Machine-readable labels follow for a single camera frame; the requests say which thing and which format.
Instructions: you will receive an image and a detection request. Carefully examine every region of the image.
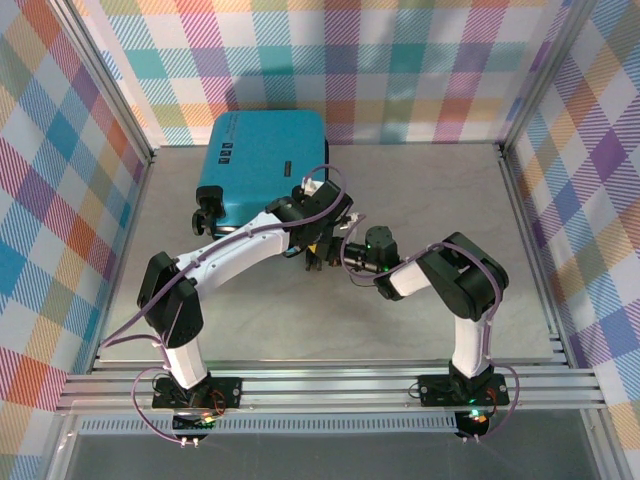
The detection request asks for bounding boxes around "blue hard-shell suitcase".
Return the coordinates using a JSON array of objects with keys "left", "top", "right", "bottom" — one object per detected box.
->
[{"left": 191, "top": 109, "right": 331, "bottom": 274}]

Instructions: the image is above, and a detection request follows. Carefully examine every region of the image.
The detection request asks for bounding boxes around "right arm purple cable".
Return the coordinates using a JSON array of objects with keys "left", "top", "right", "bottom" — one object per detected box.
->
[{"left": 339, "top": 219, "right": 521, "bottom": 441}]

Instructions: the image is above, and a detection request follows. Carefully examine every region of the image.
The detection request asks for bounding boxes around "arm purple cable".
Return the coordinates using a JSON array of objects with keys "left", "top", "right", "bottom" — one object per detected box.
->
[
  {"left": 102, "top": 163, "right": 351, "bottom": 444},
  {"left": 339, "top": 219, "right": 521, "bottom": 441}
]

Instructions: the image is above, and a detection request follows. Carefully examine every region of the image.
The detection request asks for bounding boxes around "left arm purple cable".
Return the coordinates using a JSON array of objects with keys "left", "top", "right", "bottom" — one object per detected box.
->
[{"left": 102, "top": 163, "right": 351, "bottom": 444}]

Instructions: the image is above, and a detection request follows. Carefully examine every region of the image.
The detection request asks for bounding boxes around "aluminium side rail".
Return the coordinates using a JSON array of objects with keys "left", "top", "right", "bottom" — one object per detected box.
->
[
  {"left": 497, "top": 143, "right": 571, "bottom": 369},
  {"left": 88, "top": 152, "right": 154, "bottom": 374}
]

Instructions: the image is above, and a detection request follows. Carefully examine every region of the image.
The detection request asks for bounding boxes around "aluminium mounting rail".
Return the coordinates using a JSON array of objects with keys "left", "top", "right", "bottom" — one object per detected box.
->
[{"left": 54, "top": 349, "right": 609, "bottom": 415}]

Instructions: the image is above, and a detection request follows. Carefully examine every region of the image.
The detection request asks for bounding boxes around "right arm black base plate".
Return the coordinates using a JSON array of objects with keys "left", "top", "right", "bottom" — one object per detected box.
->
[{"left": 417, "top": 373, "right": 511, "bottom": 407}]

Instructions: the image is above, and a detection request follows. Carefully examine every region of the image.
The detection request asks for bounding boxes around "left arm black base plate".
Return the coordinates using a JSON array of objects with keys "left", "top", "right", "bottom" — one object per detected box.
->
[{"left": 152, "top": 375, "right": 244, "bottom": 410}]

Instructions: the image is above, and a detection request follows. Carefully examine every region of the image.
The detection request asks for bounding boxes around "perforated metal cable tray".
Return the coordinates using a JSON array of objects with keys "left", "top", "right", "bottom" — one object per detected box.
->
[{"left": 78, "top": 417, "right": 461, "bottom": 436}]

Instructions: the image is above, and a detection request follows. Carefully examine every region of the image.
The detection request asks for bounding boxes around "aluminium frame post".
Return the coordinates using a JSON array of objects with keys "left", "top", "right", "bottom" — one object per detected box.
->
[
  {"left": 49, "top": 0, "right": 154, "bottom": 166},
  {"left": 492, "top": 0, "right": 599, "bottom": 156}
]

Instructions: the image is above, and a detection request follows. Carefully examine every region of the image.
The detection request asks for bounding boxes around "aluminium frame strut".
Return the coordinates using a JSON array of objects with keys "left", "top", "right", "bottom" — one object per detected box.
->
[
  {"left": 44, "top": 414, "right": 81, "bottom": 480},
  {"left": 589, "top": 409, "right": 634, "bottom": 480}
]

